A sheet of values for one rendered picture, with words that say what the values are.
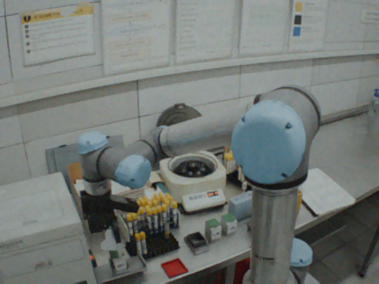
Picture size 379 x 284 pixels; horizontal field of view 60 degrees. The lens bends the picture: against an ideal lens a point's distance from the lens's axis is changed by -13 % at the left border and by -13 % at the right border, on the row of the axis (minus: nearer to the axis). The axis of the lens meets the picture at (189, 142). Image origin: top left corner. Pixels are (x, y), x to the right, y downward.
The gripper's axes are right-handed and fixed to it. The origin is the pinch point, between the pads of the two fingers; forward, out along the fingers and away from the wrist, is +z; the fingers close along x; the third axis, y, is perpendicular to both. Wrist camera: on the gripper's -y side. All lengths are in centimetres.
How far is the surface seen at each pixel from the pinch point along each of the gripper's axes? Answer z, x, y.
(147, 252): 12.6, -4.5, -11.7
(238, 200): 4.9, -7.3, -48.8
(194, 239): 13.5, -4.5, -29.3
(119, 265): 7.7, 2.4, 0.4
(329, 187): 13, -3, -97
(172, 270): 14.7, 5.0, -16.3
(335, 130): 15, -46, -150
